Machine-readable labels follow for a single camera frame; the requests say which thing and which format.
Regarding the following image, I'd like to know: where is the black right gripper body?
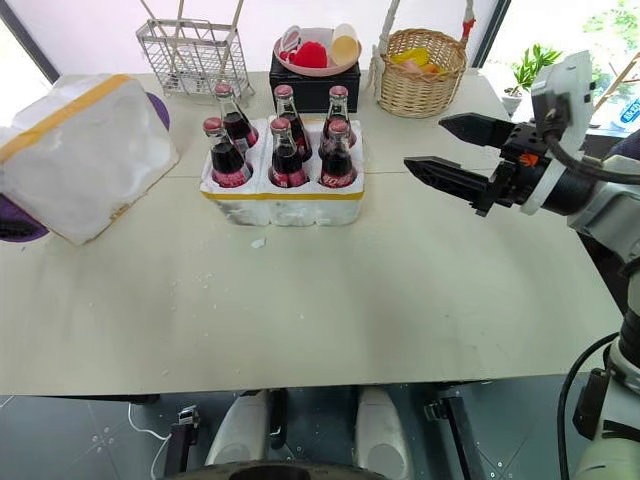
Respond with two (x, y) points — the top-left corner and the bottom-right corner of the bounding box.
(492, 122), (555, 210)

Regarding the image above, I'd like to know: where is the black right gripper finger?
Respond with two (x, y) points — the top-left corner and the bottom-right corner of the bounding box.
(403, 156), (515, 219)
(438, 112), (512, 150)

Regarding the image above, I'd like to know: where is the glass cola bottle red cap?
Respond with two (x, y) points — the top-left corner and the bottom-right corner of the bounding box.
(319, 84), (359, 150)
(273, 83), (314, 162)
(317, 119), (360, 191)
(202, 116), (254, 190)
(267, 117), (309, 190)
(213, 82), (261, 150)

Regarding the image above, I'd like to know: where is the white foam crate yellow tape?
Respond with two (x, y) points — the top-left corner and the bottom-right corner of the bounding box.
(198, 115), (368, 229)

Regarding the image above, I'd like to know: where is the black rectangular box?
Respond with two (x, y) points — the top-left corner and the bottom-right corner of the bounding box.
(268, 48), (361, 115)

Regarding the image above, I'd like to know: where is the white foam box yellow tape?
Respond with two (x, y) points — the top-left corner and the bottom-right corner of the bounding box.
(0, 73), (180, 247)

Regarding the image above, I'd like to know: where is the wicker basket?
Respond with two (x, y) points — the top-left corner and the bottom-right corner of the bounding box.
(375, 28), (469, 119)

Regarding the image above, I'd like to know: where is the green plant in white pot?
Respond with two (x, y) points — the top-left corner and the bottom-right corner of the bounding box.
(501, 43), (564, 119)

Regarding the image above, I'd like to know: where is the yellow toy fruit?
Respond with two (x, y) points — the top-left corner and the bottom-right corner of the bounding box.
(390, 47), (431, 66)

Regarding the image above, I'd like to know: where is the pale yellow cup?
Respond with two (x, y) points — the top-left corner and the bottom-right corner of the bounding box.
(330, 23), (363, 68)

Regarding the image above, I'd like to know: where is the pink plate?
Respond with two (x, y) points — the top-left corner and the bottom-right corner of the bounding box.
(273, 37), (363, 78)

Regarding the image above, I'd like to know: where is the red fuzzy toy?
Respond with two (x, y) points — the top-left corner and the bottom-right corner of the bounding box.
(291, 40), (332, 69)

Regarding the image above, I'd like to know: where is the black table leg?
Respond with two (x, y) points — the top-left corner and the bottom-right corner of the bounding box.
(166, 407), (202, 475)
(423, 384), (487, 480)

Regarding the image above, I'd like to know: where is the white rounded robot leg shell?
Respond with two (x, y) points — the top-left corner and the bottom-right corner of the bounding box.
(353, 387), (412, 480)
(204, 389), (272, 469)

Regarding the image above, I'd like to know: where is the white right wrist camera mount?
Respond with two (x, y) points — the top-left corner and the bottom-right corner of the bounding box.
(519, 49), (599, 217)

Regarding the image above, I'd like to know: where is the white wire rack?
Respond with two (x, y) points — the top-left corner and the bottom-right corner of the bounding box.
(135, 18), (256, 99)

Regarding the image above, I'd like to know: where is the white floor cable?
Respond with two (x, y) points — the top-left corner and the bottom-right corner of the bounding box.
(126, 402), (174, 480)

